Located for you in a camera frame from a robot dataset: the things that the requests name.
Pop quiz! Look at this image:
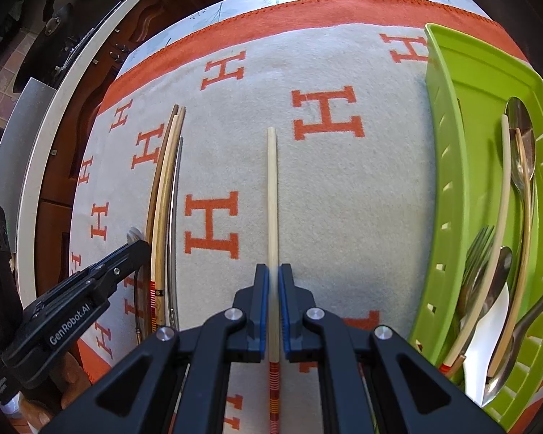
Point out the pale bamboo chopstick red end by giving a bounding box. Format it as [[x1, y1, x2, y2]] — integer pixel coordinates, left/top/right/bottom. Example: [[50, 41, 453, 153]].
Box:
[[266, 127, 281, 433]]

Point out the bamboo chopstick red band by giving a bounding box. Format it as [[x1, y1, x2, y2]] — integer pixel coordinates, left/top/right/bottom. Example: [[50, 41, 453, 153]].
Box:
[[440, 114, 511, 377]]

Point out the white ceramic soup spoon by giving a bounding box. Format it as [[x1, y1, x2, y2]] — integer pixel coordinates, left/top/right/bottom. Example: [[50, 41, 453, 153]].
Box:
[[463, 284, 509, 407]]

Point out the steel fork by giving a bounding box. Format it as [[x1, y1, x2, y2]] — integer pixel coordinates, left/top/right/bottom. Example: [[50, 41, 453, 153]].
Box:
[[455, 225, 494, 320]]

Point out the short steel soup spoon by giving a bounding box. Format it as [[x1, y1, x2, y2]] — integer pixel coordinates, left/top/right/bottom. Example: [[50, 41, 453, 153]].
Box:
[[481, 294, 543, 408]]

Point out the large steel spoon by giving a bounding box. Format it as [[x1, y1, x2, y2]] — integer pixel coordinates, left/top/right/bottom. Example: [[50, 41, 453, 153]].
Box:
[[506, 97, 536, 362]]

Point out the person's left hand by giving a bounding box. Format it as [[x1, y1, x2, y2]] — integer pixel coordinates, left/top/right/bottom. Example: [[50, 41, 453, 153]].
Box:
[[19, 353, 91, 430]]

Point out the thin steel chopstick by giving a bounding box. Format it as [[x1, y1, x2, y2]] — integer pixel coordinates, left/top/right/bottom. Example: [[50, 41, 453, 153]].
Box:
[[167, 137, 184, 330]]

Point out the steel stove splash guard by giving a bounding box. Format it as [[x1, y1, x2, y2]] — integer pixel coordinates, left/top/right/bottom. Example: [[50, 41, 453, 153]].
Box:
[[0, 77, 56, 253]]

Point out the brown wooden chopstick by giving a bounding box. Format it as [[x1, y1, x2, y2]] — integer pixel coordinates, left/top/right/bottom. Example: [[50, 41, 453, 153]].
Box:
[[134, 104, 179, 344]]

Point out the orange beige H-pattern cloth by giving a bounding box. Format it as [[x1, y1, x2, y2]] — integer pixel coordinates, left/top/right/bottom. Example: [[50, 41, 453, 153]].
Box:
[[69, 0, 543, 434]]

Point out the green plastic utensil tray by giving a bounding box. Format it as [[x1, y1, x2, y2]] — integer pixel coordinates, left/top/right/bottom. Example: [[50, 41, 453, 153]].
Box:
[[407, 21, 543, 432]]

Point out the black wok on stove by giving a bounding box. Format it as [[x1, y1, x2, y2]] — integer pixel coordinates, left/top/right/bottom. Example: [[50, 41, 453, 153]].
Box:
[[13, 0, 123, 93]]

